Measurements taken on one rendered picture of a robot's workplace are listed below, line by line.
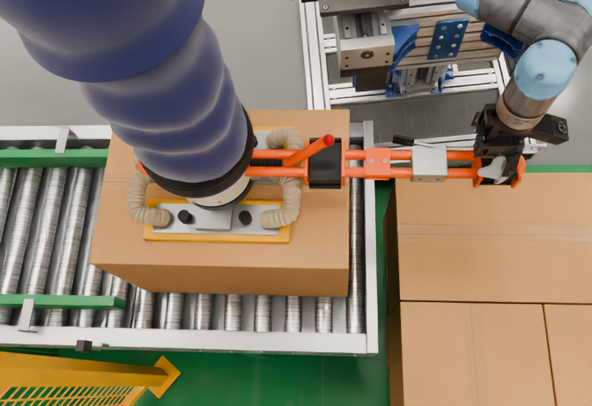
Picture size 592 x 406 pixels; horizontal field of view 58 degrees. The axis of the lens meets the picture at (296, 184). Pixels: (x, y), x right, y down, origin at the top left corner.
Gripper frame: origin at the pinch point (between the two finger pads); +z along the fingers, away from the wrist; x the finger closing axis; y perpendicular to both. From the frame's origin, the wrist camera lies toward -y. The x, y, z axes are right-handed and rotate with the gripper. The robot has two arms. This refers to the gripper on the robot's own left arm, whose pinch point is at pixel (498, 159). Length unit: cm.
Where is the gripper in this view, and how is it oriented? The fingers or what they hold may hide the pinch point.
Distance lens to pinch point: 115.6
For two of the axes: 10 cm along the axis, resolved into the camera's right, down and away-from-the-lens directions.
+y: -10.0, -0.1, 0.9
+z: 0.8, 3.6, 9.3
